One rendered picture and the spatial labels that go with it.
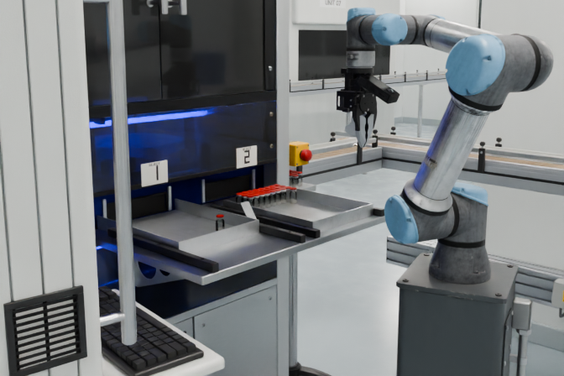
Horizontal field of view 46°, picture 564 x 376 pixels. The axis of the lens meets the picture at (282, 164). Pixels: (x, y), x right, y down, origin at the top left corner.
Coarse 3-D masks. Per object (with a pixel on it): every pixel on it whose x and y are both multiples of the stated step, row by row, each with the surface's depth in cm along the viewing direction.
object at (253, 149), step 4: (240, 148) 200; (244, 148) 201; (248, 148) 202; (252, 148) 203; (256, 148) 204; (240, 152) 200; (252, 152) 203; (256, 152) 205; (240, 156) 200; (252, 156) 204; (256, 156) 205; (240, 160) 200; (248, 160) 203; (252, 160) 204; (256, 160) 205; (240, 164) 200; (244, 164) 202; (248, 164) 203; (252, 164) 204
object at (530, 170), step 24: (384, 144) 282; (408, 144) 280; (480, 144) 245; (384, 168) 277; (408, 168) 269; (480, 168) 246; (504, 168) 241; (528, 168) 235; (552, 168) 230; (552, 192) 231
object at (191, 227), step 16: (176, 208) 194; (192, 208) 189; (208, 208) 184; (112, 224) 171; (144, 224) 179; (160, 224) 179; (176, 224) 179; (192, 224) 179; (208, 224) 179; (224, 224) 179; (240, 224) 167; (256, 224) 171; (160, 240) 158; (176, 240) 165; (192, 240) 156; (208, 240) 160; (224, 240) 163
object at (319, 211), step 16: (304, 192) 205; (240, 208) 188; (256, 208) 183; (272, 208) 196; (288, 208) 196; (304, 208) 196; (320, 208) 196; (336, 208) 196; (352, 208) 193; (368, 208) 187; (304, 224) 172; (320, 224) 172; (336, 224) 177
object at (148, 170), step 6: (156, 162) 177; (162, 162) 179; (144, 168) 175; (150, 168) 176; (162, 168) 179; (144, 174) 175; (150, 174) 177; (162, 174) 179; (144, 180) 175; (150, 180) 177; (156, 180) 178; (162, 180) 180
